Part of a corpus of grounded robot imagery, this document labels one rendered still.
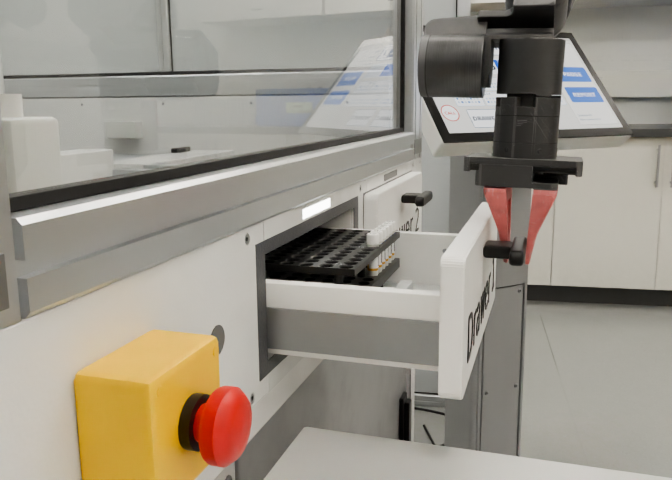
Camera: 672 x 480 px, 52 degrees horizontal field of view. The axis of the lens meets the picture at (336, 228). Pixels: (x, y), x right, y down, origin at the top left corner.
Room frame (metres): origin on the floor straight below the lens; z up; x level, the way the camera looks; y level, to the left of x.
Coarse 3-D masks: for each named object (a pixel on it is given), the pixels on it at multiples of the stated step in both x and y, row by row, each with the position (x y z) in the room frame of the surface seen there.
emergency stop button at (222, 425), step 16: (208, 400) 0.32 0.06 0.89; (224, 400) 0.32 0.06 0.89; (240, 400) 0.33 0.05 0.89; (208, 416) 0.31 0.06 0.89; (224, 416) 0.31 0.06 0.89; (240, 416) 0.32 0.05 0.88; (208, 432) 0.31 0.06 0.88; (224, 432) 0.31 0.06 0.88; (240, 432) 0.32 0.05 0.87; (208, 448) 0.31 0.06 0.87; (224, 448) 0.31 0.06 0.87; (240, 448) 0.32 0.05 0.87; (224, 464) 0.32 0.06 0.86
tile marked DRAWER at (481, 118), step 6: (468, 114) 1.38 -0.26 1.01; (474, 114) 1.39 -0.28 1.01; (480, 114) 1.39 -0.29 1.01; (486, 114) 1.40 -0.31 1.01; (492, 114) 1.41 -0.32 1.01; (474, 120) 1.38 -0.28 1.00; (480, 120) 1.38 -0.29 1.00; (486, 120) 1.39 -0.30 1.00; (492, 120) 1.40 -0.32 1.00; (474, 126) 1.36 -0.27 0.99; (480, 126) 1.37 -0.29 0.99; (486, 126) 1.38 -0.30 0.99; (492, 126) 1.38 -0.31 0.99
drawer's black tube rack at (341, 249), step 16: (304, 240) 0.68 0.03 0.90; (320, 240) 0.69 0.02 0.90; (336, 240) 0.68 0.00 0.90; (352, 240) 0.68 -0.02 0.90; (272, 256) 0.61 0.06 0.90; (288, 256) 0.61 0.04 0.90; (304, 256) 0.61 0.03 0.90; (320, 256) 0.61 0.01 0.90; (336, 256) 0.61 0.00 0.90; (272, 272) 0.67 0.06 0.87; (288, 272) 0.67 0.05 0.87; (304, 272) 0.57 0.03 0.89; (320, 272) 0.57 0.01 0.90; (384, 272) 0.66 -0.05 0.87
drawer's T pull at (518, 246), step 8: (488, 240) 0.62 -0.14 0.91; (520, 240) 0.62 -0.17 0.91; (488, 248) 0.60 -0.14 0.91; (496, 248) 0.60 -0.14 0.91; (504, 248) 0.59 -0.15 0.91; (512, 248) 0.58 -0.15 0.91; (520, 248) 0.58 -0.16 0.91; (488, 256) 0.60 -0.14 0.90; (496, 256) 0.60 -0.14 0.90; (504, 256) 0.59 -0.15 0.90; (512, 256) 0.57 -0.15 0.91; (520, 256) 0.57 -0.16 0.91; (512, 264) 0.57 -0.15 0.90; (520, 264) 0.57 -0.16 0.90
